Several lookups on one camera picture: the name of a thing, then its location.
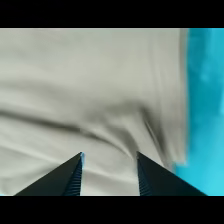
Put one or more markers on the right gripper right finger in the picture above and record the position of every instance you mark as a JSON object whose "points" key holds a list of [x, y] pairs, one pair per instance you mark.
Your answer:
{"points": [[160, 181]]}

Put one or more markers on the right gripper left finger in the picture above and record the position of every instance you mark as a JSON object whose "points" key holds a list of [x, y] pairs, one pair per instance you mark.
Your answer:
{"points": [[63, 181]]}

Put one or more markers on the beige garment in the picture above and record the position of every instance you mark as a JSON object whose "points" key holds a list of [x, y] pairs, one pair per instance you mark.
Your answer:
{"points": [[90, 93]]}

